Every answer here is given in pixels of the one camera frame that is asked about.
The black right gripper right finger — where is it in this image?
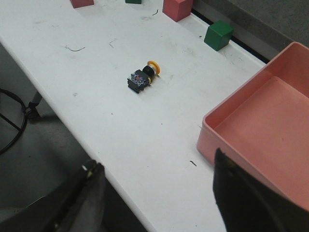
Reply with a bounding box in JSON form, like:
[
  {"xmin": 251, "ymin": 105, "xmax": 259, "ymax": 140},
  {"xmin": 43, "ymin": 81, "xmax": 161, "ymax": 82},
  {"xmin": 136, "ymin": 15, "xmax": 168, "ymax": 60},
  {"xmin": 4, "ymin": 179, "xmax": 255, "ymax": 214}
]
[{"xmin": 213, "ymin": 148, "xmax": 309, "ymax": 232}]

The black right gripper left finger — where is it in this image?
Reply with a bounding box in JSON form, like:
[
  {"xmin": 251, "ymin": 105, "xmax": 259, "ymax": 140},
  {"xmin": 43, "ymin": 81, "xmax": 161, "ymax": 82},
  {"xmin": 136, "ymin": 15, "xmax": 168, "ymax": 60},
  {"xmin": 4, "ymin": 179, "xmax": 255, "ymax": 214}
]
[{"xmin": 0, "ymin": 160, "xmax": 105, "ymax": 232}]

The yellow push button switch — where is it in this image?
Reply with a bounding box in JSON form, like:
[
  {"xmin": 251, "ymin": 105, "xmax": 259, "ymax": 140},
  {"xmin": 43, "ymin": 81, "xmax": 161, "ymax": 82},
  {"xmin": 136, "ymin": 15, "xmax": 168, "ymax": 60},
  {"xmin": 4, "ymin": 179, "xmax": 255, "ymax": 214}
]
[{"xmin": 127, "ymin": 60, "xmax": 160, "ymax": 93}]

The pink plastic bin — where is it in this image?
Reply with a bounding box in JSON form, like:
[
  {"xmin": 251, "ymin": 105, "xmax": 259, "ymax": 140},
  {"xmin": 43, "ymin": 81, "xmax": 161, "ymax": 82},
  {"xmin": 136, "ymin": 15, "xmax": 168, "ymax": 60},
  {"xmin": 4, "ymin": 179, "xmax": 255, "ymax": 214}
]
[{"xmin": 197, "ymin": 42, "xmax": 309, "ymax": 210}]

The green cube block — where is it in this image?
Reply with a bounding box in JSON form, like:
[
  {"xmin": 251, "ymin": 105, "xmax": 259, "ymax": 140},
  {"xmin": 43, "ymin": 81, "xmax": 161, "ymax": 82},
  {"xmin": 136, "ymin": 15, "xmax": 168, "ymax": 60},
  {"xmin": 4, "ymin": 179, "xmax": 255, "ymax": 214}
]
[{"xmin": 204, "ymin": 20, "xmax": 234, "ymax": 51}]

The grey stone counter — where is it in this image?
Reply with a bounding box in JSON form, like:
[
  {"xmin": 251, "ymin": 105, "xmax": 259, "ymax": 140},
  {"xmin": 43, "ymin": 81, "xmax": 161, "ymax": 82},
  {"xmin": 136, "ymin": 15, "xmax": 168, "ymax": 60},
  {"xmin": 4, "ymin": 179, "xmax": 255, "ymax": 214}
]
[{"xmin": 193, "ymin": 0, "xmax": 309, "ymax": 60}]

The pink cube block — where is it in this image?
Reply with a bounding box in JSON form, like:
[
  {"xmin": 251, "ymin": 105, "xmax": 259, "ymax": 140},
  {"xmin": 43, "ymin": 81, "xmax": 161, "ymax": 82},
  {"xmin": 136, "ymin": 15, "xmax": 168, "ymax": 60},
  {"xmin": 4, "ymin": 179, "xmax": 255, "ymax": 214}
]
[{"xmin": 162, "ymin": 0, "xmax": 194, "ymax": 22}]

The green block at left edge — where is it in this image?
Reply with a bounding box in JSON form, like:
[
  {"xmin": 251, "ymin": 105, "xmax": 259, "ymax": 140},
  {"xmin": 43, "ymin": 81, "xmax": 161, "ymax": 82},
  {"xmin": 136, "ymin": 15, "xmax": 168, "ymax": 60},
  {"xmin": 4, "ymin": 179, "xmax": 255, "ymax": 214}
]
[{"xmin": 125, "ymin": 0, "xmax": 142, "ymax": 4}]

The black cable loop on floor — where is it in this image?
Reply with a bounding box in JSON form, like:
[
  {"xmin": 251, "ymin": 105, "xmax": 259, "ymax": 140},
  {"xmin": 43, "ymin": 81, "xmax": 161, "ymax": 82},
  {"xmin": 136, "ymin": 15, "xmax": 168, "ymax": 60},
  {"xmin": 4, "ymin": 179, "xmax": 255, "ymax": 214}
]
[{"xmin": 0, "ymin": 88, "xmax": 42, "ymax": 155}]

